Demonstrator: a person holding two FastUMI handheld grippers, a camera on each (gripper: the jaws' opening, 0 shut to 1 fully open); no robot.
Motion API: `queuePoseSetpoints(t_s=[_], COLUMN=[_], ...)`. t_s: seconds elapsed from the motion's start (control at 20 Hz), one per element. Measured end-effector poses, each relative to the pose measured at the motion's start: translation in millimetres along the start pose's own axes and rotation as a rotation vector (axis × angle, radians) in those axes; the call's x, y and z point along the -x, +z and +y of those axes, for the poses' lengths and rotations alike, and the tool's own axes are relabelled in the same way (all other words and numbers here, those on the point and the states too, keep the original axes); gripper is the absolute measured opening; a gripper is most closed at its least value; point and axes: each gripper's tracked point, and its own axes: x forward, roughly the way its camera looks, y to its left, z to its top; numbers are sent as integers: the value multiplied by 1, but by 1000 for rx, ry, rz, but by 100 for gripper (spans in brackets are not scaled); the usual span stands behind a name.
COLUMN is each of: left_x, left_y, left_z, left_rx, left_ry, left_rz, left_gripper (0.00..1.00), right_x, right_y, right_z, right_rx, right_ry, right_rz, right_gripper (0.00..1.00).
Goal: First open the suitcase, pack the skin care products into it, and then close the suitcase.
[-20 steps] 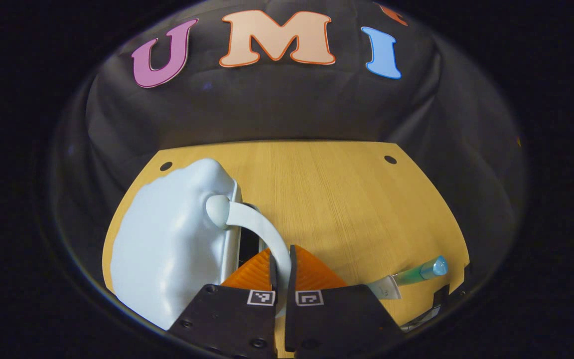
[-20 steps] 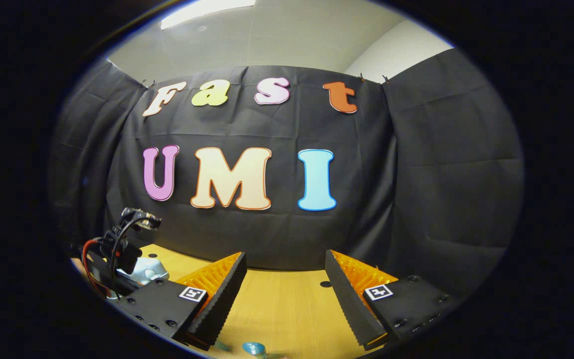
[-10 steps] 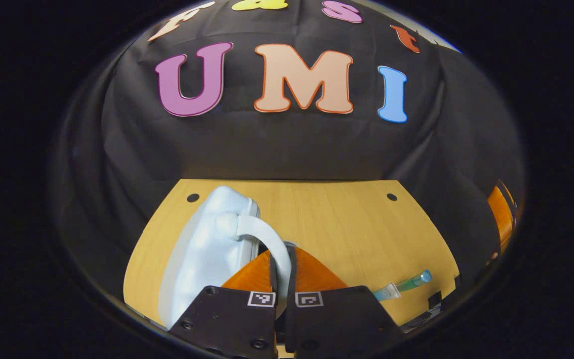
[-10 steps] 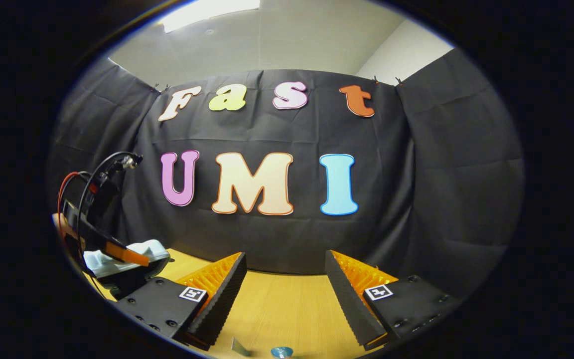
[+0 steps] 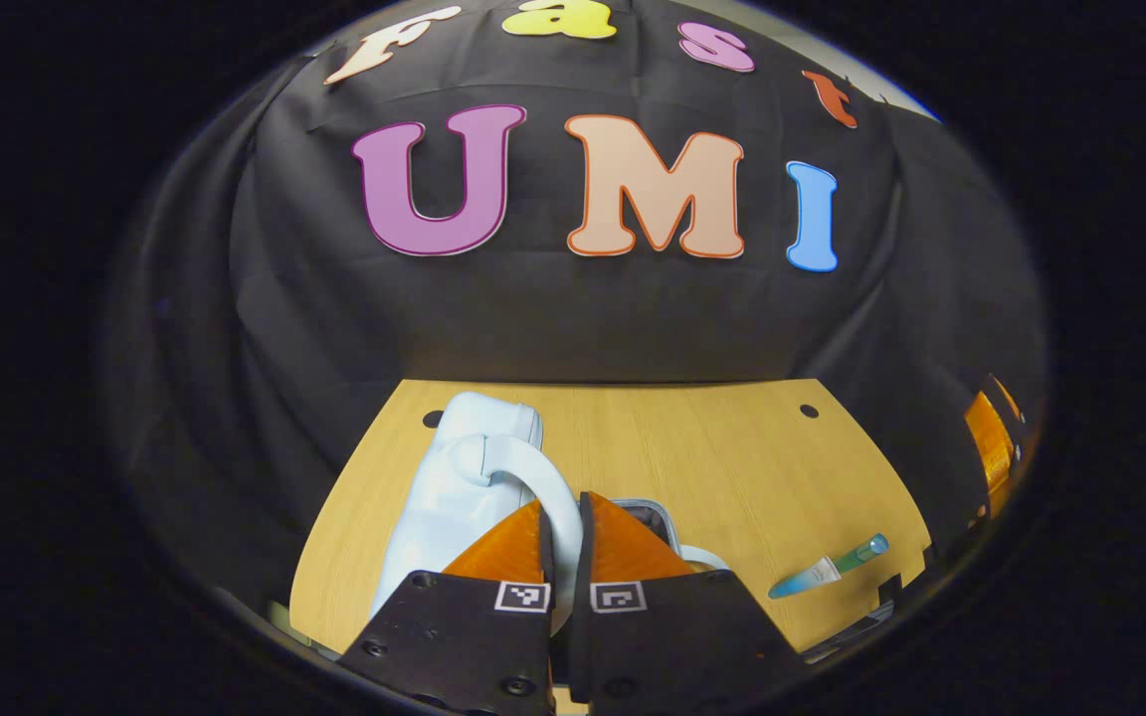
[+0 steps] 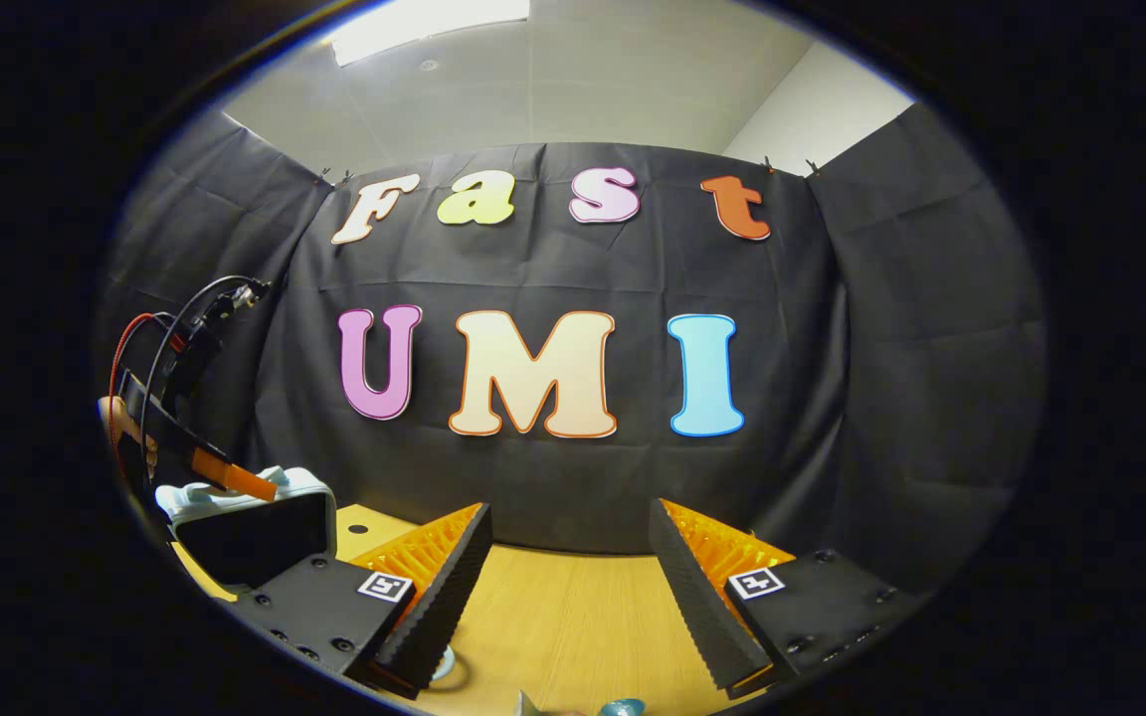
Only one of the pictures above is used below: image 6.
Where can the light blue suitcase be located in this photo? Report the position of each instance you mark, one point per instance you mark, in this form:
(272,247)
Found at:
(255,542)

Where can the clear blue bottle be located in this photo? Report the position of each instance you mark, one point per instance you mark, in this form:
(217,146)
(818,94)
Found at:
(621,708)

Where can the black backdrop cloth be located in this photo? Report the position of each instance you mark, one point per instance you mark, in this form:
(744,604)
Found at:
(553,477)

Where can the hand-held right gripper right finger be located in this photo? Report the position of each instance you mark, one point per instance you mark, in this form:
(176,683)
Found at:
(692,602)

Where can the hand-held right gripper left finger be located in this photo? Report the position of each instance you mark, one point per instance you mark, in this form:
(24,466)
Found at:
(449,587)

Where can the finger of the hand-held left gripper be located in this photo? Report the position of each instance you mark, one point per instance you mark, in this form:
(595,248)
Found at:
(235,477)

